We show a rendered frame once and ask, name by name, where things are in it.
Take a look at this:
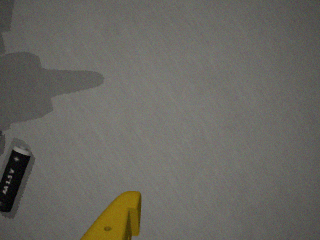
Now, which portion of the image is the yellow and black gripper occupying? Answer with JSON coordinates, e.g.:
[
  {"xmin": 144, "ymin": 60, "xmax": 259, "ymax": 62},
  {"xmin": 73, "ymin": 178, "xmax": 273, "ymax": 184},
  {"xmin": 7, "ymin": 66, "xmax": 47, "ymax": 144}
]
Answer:
[{"xmin": 80, "ymin": 191, "xmax": 141, "ymax": 240}]

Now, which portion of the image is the black battery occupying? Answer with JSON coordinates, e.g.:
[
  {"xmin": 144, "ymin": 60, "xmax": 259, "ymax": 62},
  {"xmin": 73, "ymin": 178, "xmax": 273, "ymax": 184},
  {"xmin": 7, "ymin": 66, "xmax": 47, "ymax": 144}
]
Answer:
[{"xmin": 0, "ymin": 145, "xmax": 32, "ymax": 212}]

